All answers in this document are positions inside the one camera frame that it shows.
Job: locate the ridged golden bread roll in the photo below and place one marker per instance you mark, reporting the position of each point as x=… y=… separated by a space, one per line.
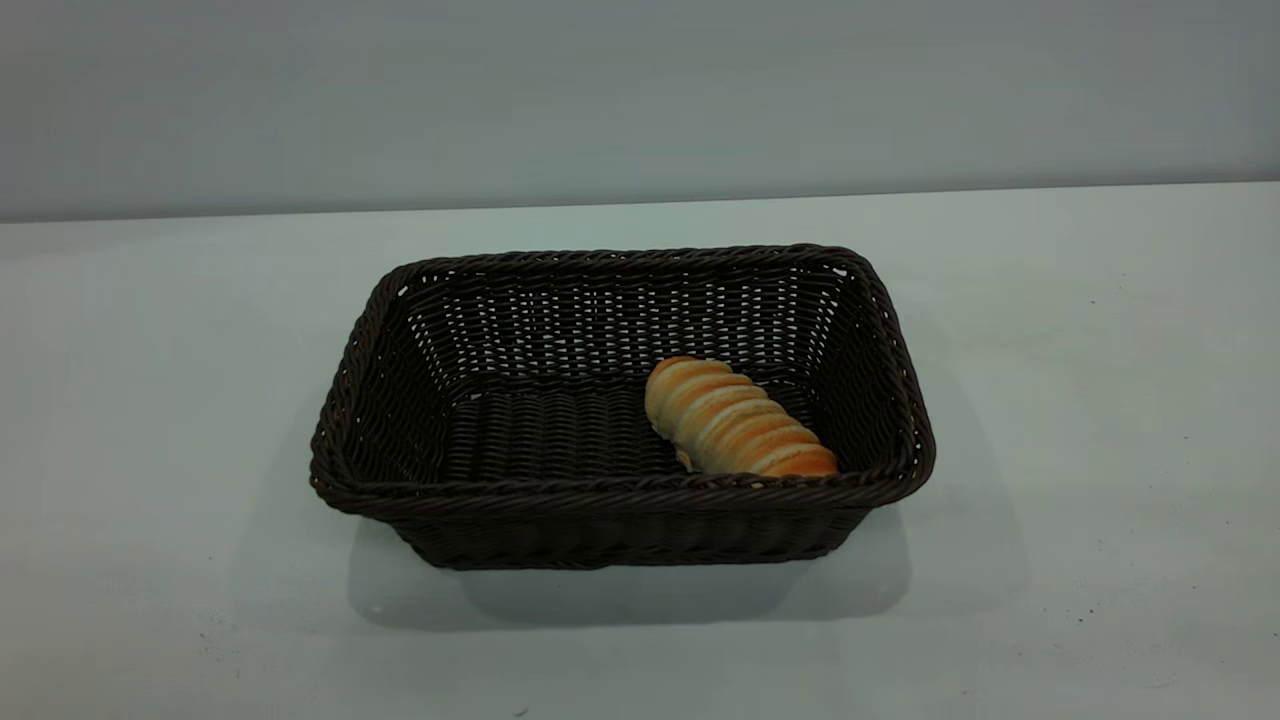
x=735 y=420

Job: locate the dark brown woven basket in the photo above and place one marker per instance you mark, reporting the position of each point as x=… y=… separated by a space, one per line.
x=560 y=430

